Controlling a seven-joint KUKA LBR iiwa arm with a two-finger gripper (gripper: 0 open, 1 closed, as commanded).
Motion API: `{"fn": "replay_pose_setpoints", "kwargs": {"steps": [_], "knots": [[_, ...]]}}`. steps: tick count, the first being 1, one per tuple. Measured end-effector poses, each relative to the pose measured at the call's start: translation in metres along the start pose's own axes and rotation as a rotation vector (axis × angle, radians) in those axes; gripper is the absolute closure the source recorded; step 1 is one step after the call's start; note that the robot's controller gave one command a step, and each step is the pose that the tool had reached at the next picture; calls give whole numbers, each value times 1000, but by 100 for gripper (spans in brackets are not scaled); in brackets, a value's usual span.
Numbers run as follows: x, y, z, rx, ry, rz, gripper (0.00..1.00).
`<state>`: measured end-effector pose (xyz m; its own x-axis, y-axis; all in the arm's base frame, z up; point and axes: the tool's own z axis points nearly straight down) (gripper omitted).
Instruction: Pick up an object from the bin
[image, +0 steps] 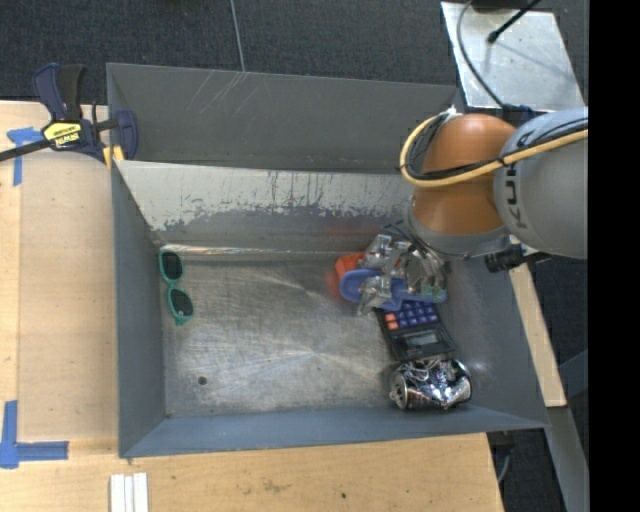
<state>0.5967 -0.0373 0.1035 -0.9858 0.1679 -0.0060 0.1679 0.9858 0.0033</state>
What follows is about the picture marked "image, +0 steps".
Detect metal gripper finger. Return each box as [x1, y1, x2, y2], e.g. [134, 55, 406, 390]
[364, 233, 402, 269]
[356, 276, 396, 317]

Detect black cylinder on white bracket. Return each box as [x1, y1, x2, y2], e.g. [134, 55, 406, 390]
[483, 243, 539, 274]

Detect orange block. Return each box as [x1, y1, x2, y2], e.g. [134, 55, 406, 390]
[327, 252, 369, 297]

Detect blue plastic toy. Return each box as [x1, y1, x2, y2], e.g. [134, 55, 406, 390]
[339, 268, 448, 306]

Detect teal sunglasses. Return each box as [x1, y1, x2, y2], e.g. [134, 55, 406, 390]
[158, 249, 195, 327]

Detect black calculator with blue keys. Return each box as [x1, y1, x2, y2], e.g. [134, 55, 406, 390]
[373, 298, 457, 362]

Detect grey metal bin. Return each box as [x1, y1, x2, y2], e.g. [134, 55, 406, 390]
[105, 62, 552, 459]

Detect crushed silver can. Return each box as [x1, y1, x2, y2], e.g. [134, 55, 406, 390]
[389, 357, 474, 412]

